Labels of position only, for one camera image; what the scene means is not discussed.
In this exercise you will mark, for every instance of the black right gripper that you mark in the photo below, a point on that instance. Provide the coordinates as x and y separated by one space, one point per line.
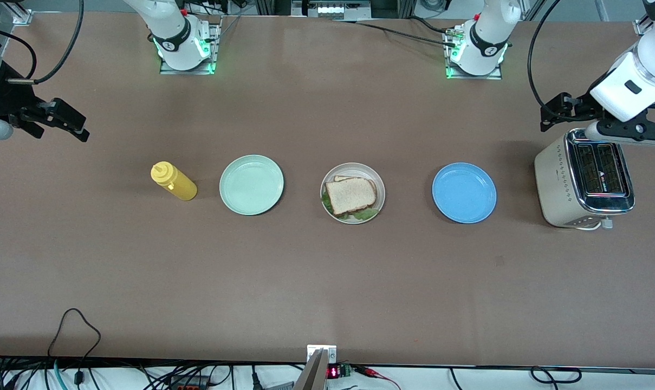
2 97

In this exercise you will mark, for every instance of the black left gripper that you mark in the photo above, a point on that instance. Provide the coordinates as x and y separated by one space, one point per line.
583 105

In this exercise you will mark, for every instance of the yellow squeeze bottle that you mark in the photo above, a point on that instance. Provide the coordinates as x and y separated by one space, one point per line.
178 184

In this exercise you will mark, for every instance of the green lettuce leaf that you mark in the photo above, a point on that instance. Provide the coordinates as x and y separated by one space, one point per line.
366 214

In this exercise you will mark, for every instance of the bread slice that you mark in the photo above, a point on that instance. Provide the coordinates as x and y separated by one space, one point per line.
351 195
342 178

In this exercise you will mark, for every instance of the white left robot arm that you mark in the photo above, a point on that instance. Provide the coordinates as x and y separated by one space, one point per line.
487 38

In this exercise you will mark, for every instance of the blue plate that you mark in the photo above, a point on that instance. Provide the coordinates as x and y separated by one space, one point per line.
464 193

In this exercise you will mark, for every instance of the pale green plate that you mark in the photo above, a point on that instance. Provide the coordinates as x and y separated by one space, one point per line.
251 185

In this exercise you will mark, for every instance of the beige plate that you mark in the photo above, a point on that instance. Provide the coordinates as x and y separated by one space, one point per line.
354 169

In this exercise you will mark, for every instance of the beige chrome toaster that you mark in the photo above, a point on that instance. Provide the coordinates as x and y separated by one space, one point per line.
555 184

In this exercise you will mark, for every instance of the lit control box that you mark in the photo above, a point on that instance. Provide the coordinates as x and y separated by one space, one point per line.
330 10

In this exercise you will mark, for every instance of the red and black clip leads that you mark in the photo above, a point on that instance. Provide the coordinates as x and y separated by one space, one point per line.
368 371

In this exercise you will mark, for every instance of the circuit board with red display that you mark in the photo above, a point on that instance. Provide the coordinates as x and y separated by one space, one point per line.
334 372

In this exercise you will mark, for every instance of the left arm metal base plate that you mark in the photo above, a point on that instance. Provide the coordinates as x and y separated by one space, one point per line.
473 77

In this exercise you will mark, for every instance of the aluminium corner bracket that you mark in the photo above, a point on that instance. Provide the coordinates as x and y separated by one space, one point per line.
642 27
23 16

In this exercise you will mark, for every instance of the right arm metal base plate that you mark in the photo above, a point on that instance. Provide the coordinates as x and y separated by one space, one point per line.
216 51

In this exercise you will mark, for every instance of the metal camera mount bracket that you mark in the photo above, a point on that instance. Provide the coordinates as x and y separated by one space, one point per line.
313 374

